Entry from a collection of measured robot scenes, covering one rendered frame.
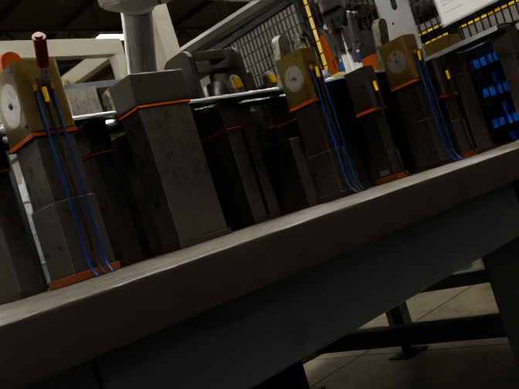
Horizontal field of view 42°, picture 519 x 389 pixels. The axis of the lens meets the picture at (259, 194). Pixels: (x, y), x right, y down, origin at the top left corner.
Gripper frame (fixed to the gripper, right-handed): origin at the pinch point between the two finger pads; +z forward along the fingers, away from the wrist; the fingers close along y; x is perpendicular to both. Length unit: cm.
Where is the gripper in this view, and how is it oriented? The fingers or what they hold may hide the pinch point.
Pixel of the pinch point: (351, 64)
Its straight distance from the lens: 200.4
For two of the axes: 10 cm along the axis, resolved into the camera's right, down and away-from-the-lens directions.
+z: 3.0, 9.5, -0.3
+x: 7.3, -2.1, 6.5
